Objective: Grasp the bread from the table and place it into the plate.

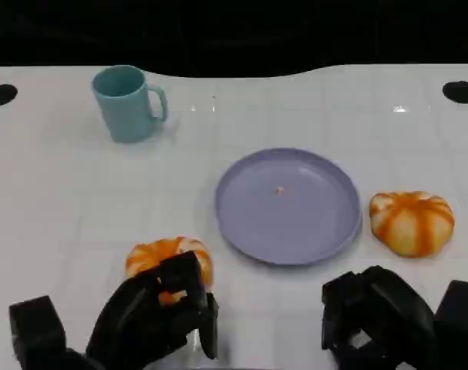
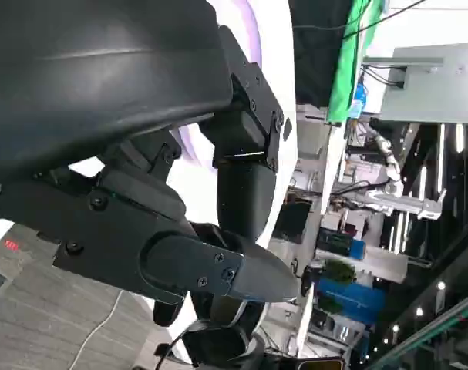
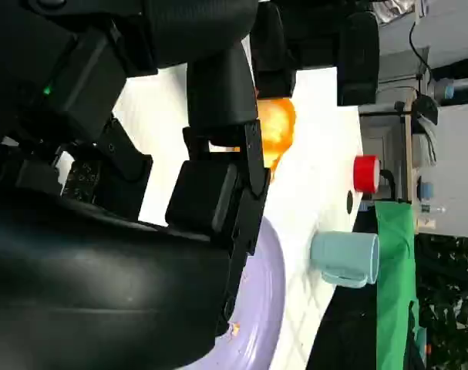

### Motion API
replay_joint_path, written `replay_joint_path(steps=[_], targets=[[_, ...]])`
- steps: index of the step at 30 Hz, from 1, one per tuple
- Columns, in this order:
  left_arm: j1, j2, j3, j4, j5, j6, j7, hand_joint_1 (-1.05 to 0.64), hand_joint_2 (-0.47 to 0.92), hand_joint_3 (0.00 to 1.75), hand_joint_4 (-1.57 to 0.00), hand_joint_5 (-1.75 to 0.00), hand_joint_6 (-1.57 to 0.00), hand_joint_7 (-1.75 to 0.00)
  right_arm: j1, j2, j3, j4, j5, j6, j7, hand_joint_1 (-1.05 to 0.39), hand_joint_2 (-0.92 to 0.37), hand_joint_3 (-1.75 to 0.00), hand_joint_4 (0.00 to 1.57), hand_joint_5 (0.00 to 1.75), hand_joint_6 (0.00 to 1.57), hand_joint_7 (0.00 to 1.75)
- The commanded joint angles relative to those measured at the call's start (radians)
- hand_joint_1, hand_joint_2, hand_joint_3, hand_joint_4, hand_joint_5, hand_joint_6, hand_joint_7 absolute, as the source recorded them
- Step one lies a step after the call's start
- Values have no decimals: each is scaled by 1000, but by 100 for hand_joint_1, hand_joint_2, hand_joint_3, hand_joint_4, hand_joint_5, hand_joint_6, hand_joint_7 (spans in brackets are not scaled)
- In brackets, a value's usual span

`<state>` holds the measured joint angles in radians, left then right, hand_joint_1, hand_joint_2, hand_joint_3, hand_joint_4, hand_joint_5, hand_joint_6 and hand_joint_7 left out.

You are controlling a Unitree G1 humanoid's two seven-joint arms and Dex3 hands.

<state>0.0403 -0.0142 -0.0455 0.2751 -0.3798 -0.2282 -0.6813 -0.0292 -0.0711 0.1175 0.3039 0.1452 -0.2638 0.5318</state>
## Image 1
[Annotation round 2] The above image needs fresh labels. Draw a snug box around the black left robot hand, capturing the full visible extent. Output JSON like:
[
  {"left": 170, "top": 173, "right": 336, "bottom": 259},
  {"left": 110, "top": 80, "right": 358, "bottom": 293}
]
[{"left": 86, "top": 250, "right": 221, "bottom": 370}]

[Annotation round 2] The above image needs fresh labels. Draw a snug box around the lilac plate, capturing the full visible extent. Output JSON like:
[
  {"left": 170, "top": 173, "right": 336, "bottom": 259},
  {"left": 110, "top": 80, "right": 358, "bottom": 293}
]
[{"left": 214, "top": 147, "right": 363, "bottom": 267}]

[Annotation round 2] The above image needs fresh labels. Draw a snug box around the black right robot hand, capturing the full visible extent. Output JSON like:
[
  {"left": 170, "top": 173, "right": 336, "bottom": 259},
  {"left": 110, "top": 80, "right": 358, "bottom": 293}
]
[{"left": 321, "top": 264, "right": 437, "bottom": 370}]

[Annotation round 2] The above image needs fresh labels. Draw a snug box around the black round table grommet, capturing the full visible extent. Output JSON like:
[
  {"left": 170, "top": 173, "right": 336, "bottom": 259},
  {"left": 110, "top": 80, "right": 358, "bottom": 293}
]
[
  {"left": 442, "top": 80, "right": 468, "bottom": 104},
  {"left": 0, "top": 83, "right": 19, "bottom": 107}
]

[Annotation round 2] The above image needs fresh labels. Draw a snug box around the orange white toy bread roll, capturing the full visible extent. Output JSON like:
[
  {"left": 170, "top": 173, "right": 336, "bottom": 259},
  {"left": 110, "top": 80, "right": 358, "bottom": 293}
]
[
  {"left": 125, "top": 236, "right": 214, "bottom": 308},
  {"left": 369, "top": 190, "right": 456, "bottom": 259}
]

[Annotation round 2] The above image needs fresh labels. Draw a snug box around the pale green mug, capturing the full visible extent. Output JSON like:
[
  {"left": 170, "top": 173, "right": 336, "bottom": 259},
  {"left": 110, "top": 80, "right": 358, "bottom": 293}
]
[{"left": 91, "top": 64, "right": 169, "bottom": 143}]

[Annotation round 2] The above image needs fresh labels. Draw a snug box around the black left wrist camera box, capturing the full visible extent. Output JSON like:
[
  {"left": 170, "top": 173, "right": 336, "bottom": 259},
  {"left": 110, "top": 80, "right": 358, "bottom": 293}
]
[{"left": 8, "top": 295, "right": 67, "bottom": 370}]

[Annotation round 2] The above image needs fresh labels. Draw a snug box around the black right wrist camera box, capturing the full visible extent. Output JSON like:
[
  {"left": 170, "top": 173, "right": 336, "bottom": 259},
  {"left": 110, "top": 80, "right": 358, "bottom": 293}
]
[{"left": 433, "top": 280, "right": 468, "bottom": 370}]

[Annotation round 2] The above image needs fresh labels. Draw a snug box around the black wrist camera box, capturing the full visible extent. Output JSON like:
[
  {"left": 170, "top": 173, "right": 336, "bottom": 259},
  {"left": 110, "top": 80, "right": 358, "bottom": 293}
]
[
  {"left": 8, "top": 295, "right": 67, "bottom": 370},
  {"left": 433, "top": 280, "right": 468, "bottom": 370}
]

